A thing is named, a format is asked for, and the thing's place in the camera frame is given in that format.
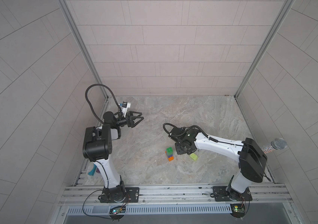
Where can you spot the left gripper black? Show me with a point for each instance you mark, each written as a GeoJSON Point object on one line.
{"type": "Point", "coordinates": [129, 123]}

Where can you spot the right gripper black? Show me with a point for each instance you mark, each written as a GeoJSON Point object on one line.
{"type": "Point", "coordinates": [179, 152]}

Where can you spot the lime green lego brick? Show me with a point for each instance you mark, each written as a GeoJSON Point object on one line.
{"type": "Point", "coordinates": [193, 156]}

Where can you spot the dark green lego brick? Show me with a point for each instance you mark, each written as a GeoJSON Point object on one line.
{"type": "Point", "coordinates": [169, 151]}

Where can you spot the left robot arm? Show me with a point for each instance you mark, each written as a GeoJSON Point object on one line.
{"type": "Point", "coordinates": [97, 148]}

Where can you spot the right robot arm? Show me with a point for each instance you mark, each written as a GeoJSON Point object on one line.
{"type": "Point", "coordinates": [249, 156]}

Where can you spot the right circuit board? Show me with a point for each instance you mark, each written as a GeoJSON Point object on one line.
{"type": "Point", "coordinates": [238, 210]}

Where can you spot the circuit board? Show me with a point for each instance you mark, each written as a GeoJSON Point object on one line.
{"type": "Point", "coordinates": [238, 210]}
{"type": "Point", "coordinates": [117, 210]}

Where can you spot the glitter microphone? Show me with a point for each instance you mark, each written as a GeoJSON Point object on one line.
{"type": "Point", "coordinates": [276, 144]}

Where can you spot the left circuit board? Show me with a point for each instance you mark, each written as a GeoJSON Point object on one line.
{"type": "Point", "coordinates": [117, 210]}

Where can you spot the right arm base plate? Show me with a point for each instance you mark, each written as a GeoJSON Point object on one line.
{"type": "Point", "coordinates": [220, 194]}

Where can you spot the aluminium rail frame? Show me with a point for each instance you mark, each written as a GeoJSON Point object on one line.
{"type": "Point", "coordinates": [176, 194]}

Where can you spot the teal object by wall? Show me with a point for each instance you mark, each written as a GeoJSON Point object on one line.
{"type": "Point", "coordinates": [93, 170]}

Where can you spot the perforated cable duct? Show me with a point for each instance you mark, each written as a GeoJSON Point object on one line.
{"type": "Point", "coordinates": [155, 209]}

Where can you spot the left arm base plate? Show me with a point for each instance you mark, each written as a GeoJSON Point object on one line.
{"type": "Point", "coordinates": [119, 195]}

